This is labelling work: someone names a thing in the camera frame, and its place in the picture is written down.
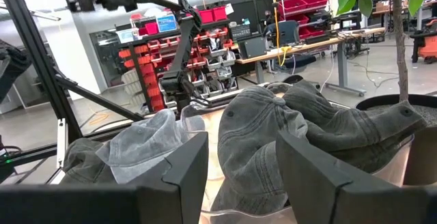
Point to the dark office chair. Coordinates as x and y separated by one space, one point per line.
290 32

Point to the green leafy plant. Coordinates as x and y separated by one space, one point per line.
399 46

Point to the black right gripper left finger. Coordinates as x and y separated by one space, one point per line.
102 205

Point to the black aluminium frame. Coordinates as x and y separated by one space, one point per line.
43 67

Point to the orange shop vacuum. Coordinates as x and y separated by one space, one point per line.
428 46

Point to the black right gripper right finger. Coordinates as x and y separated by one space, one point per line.
341 203

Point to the black equipment box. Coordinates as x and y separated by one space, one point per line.
252 46

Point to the rack with large red bins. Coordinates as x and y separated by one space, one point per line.
300 3

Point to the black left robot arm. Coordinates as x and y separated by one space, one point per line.
184 46

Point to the wooden workbench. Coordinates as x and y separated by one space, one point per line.
307 44

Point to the blue white sign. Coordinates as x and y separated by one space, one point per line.
166 23

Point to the shelf with small red bins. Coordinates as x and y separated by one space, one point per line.
150 67

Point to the clear plastic bin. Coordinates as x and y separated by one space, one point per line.
193 119
392 166

